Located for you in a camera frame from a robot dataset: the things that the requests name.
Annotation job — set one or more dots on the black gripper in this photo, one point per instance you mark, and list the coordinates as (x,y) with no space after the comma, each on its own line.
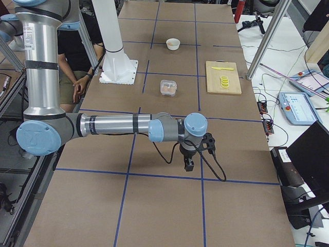
(187,155)

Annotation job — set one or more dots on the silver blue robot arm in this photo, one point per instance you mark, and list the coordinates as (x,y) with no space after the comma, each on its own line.
(47,126)

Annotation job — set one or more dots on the clear plastic egg box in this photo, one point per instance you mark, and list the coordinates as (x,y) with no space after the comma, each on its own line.
(168,88)

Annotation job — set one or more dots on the brown paper table cover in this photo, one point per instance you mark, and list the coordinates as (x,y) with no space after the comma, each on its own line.
(119,191)

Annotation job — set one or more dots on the wooden cutting board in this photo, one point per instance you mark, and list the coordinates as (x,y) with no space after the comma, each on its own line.
(213,80)

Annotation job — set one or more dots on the yellow plastic knife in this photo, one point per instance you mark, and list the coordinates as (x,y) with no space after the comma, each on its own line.
(223,68)

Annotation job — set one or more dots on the black computer tower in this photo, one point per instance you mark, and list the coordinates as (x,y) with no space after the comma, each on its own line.
(286,171)

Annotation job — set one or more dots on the white ceramic bowl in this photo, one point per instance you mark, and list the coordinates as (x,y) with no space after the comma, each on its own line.
(173,43)

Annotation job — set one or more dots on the near teach pendant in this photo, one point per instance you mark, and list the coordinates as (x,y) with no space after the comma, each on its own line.
(298,108)

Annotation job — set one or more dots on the teach pendant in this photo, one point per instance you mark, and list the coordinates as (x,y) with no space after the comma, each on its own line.
(313,80)
(298,108)

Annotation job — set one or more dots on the far teach pendant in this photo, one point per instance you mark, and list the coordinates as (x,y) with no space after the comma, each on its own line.
(313,80)

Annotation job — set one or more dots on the seated person in black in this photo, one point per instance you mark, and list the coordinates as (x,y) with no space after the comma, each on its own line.
(76,68)

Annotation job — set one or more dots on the red cylinder bottle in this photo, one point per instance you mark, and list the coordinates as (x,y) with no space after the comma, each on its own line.
(239,10)

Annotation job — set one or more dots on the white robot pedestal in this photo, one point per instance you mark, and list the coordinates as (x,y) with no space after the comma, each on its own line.
(117,67)

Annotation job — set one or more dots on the aluminium frame post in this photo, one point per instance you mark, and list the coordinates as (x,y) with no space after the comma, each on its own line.
(273,25)

